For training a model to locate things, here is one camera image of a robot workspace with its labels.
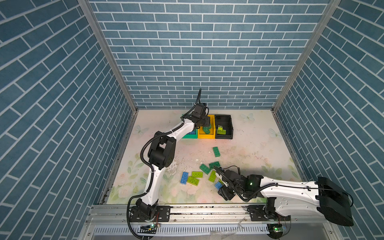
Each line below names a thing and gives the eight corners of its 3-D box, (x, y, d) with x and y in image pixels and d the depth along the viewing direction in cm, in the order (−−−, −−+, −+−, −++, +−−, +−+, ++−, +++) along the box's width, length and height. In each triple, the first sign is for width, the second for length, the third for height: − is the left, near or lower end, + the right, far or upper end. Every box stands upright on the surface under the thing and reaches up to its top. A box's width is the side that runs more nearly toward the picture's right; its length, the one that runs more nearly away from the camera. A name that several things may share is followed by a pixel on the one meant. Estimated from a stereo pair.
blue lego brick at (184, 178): (180, 183, 85) (179, 182, 84) (183, 172, 90) (182, 171, 88) (186, 184, 85) (186, 183, 83) (188, 173, 89) (188, 172, 88)
